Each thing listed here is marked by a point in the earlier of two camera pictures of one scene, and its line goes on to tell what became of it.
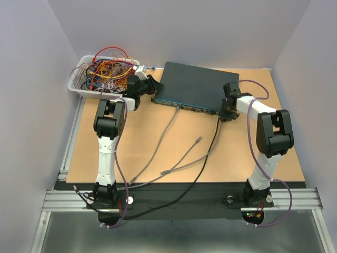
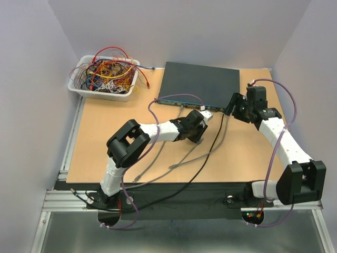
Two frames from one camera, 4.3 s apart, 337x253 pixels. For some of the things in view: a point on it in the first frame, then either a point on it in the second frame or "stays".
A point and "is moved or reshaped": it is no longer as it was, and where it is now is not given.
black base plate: x=168 y=201 stays
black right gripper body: x=227 y=113 to x=243 y=110
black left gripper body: x=145 y=87 to x=196 y=133
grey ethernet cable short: x=184 y=157 is moved or reshaped
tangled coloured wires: x=107 y=72 stays
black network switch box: x=196 y=88 stays
